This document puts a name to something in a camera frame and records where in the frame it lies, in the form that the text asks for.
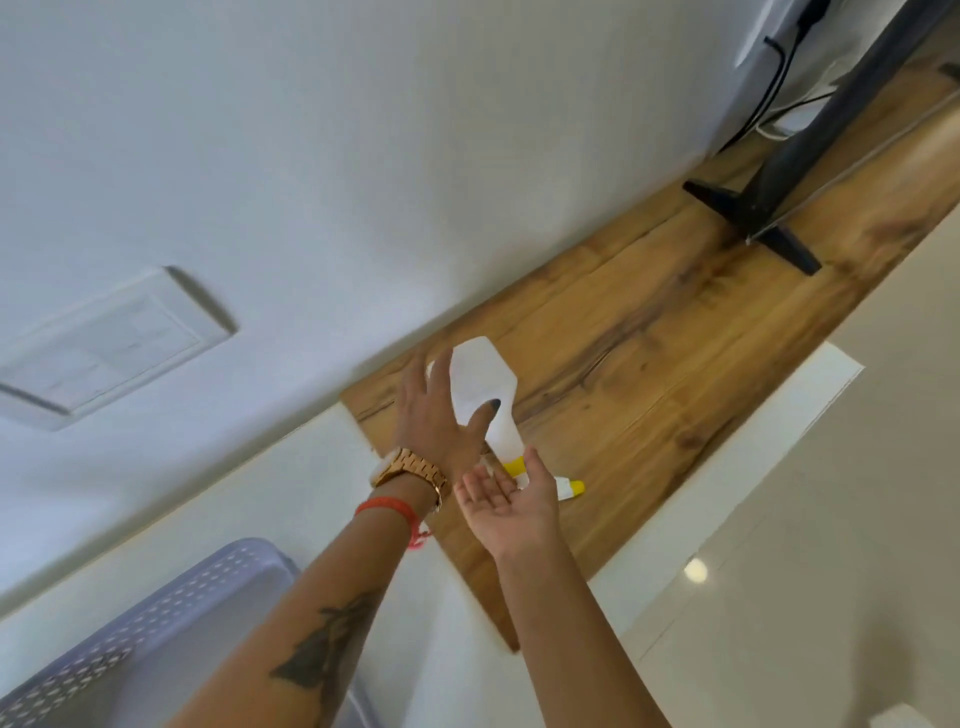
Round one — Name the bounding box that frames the person's left hand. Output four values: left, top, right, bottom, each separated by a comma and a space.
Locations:
391, 351, 503, 481

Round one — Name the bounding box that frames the person's right hand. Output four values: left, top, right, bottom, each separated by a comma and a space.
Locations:
452, 445, 564, 564

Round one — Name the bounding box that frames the white spray bottle yellow nozzle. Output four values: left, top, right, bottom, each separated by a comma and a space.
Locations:
423, 336, 588, 502

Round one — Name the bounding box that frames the person's left forearm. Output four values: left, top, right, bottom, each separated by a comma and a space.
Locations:
166, 480, 445, 728

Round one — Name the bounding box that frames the person's right forearm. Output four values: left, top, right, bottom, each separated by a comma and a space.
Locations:
493, 535, 673, 728

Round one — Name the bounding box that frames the gold metal wristwatch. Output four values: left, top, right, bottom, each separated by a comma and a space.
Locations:
370, 447, 452, 516

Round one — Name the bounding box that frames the lavender perforated plastic basket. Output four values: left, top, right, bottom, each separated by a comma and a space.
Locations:
0, 537, 393, 728

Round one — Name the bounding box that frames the black television with stand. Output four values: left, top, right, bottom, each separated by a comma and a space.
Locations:
681, 0, 960, 278

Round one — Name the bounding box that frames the red thread bracelet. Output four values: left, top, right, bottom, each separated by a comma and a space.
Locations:
354, 495, 433, 553

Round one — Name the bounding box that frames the white wall switch plate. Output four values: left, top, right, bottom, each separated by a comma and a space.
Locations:
0, 265, 240, 435

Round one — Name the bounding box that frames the white cable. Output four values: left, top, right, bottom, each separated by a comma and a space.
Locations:
753, 63, 850, 144

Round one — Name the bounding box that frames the black cable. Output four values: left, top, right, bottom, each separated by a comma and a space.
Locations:
716, 0, 835, 156

